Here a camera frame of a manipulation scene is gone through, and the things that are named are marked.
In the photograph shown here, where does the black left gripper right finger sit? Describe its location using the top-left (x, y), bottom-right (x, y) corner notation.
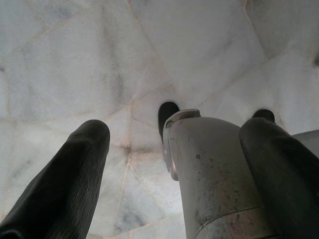
top-left (238, 117), bottom-right (319, 239)

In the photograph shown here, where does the black robot foot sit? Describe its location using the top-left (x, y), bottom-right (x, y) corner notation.
top-left (252, 109), bottom-right (276, 123)
top-left (158, 101), bottom-right (181, 144)

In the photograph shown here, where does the silver robot left leg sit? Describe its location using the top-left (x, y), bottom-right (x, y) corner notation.
top-left (161, 109), bottom-right (284, 239)

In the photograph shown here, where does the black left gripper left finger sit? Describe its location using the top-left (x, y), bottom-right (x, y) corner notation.
top-left (0, 119), bottom-right (111, 239)

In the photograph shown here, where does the black robot right foot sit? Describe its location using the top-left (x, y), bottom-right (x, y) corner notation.
top-left (252, 109), bottom-right (276, 123)

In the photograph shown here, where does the black robot left foot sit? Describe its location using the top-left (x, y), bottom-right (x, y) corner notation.
top-left (158, 101), bottom-right (181, 144)

